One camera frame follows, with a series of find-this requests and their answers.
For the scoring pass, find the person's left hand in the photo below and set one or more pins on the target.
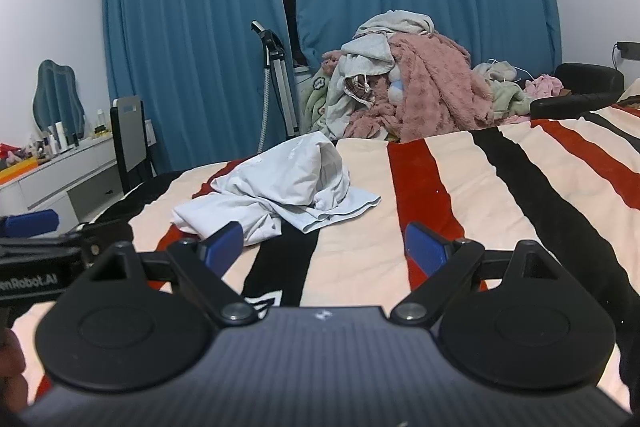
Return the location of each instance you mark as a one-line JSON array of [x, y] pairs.
[[9, 367]]

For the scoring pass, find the white garment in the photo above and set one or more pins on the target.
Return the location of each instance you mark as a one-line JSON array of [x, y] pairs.
[[495, 71]]

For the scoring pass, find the beige garment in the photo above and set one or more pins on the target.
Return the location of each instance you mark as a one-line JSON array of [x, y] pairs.
[[400, 23]]

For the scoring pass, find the black armchair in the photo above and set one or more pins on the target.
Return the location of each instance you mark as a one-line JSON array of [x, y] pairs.
[[590, 79]]

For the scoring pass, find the blue white plush toy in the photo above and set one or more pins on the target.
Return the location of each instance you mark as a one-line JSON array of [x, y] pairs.
[[397, 84]]

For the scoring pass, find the striped red black cream blanket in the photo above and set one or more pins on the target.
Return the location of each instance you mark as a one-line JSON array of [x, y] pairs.
[[500, 187]]

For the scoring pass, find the small pink garment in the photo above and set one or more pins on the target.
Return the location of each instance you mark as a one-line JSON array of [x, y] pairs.
[[547, 84]]

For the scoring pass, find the wavy edged mirror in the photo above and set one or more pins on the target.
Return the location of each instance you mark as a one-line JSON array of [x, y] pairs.
[[57, 97]]

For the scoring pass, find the yellow box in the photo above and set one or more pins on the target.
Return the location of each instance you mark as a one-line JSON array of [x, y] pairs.
[[20, 168]]

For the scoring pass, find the row of cosmetic bottles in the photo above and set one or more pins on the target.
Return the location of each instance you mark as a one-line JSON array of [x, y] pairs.
[[61, 134]]

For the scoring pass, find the grey hoodie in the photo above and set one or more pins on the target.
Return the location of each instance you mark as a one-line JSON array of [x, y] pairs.
[[365, 57]]

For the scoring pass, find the pale green garment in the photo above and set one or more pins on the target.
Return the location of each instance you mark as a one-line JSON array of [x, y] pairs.
[[510, 99]]

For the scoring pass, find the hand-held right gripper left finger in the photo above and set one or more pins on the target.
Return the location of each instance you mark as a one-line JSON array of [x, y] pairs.
[[225, 244]]

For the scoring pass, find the black chair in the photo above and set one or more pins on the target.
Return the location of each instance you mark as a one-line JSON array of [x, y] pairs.
[[127, 132]]

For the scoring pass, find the white dresser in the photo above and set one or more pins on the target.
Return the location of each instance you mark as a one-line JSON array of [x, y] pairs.
[[50, 184]]

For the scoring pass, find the pink fleece blanket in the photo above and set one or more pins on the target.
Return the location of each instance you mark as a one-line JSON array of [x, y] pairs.
[[440, 82]]

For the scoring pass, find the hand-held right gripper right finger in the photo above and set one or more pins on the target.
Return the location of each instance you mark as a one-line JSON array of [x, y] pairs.
[[425, 249]]

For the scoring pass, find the light blue shirt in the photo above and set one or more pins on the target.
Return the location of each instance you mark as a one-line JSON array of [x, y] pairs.
[[280, 177]]

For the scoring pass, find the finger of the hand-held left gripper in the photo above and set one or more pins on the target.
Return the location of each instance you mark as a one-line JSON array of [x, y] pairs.
[[30, 222]]

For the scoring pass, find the green flower print blanket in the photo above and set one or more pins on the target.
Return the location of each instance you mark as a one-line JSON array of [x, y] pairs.
[[320, 107]]

